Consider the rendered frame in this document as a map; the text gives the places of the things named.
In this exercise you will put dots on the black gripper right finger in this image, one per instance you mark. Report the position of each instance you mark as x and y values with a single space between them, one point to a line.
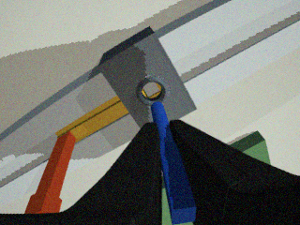
231 188

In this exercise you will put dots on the blue pin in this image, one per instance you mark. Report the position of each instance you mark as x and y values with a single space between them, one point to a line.
180 199

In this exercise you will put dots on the grey slotted metal rail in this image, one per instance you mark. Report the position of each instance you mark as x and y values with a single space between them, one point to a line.
192 58

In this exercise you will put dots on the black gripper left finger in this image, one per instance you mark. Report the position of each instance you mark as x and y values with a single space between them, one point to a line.
128 194

